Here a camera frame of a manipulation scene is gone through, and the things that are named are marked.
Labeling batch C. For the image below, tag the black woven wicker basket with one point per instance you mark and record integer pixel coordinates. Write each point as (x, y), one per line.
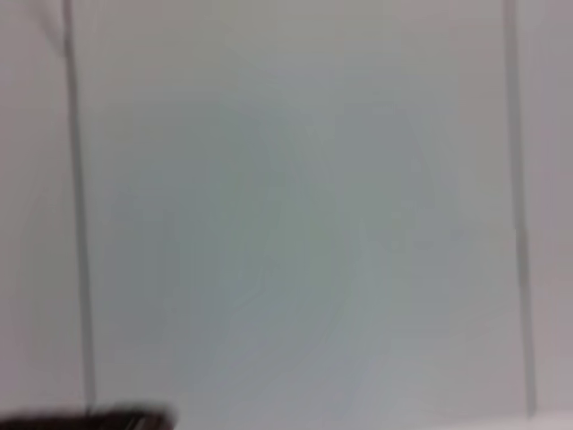
(89, 419)

